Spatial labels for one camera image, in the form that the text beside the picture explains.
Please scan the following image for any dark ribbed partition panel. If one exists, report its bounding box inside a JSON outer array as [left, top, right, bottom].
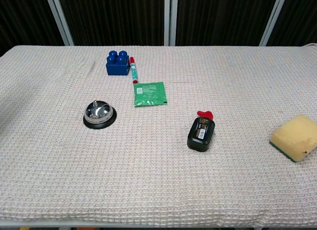
[[266, 0, 317, 46], [0, 0, 66, 56], [175, 0, 279, 46], [56, 0, 166, 46]]

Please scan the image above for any blue toy building block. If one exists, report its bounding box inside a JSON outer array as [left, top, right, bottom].
[[106, 50, 131, 76]]

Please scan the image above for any white partition post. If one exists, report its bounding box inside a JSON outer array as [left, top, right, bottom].
[[259, 0, 289, 46], [44, 0, 75, 46], [164, 0, 176, 46]]

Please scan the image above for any yellow sponge green scouring pad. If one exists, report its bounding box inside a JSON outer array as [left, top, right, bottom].
[[268, 113, 317, 163]]

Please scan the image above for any round metal tin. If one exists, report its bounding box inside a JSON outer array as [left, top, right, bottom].
[[83, 100, 117, 130]]

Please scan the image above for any beige waffle tablecloth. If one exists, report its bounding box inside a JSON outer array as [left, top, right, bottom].
[[0, 43, 317, 227]]

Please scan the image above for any black ink bottle red cap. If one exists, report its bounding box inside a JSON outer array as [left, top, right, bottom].
[[187, 110, 215, 152]]

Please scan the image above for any green foil packet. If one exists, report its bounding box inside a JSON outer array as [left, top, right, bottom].
[[133, 81, 168, 107]]

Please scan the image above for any red capped whiteboard marker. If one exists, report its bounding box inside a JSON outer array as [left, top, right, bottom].
[[129, 56, 140, 84]]

